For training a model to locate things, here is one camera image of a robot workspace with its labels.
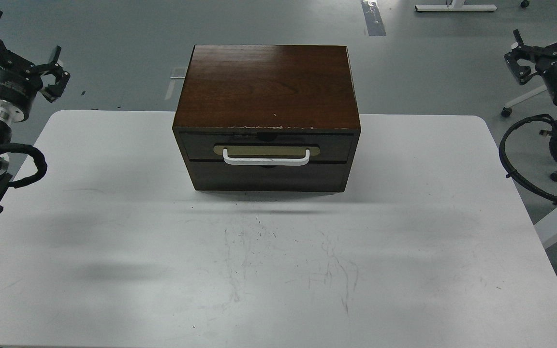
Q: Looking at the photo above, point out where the wooden drawer with white handle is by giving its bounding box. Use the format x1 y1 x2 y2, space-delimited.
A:
177 131 356 163

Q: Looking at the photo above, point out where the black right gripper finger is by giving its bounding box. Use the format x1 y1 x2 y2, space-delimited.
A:
504 29 545 86

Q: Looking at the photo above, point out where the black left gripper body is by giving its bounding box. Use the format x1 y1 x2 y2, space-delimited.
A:
0 48 44 122

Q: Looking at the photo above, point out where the white stand base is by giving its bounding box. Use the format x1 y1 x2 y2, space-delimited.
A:
415 0 498 13

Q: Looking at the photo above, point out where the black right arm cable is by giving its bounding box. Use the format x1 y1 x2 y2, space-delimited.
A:
498 114 557 216

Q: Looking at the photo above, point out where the grey floor tape strip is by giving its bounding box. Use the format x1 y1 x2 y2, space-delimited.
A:
360 0 387 37

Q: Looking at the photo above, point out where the dark wooden cabinet box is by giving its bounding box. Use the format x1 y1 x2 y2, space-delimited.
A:
172 45 362 192

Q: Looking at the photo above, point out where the white wheeled stand leg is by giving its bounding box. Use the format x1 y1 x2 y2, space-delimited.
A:
501 85 547 117

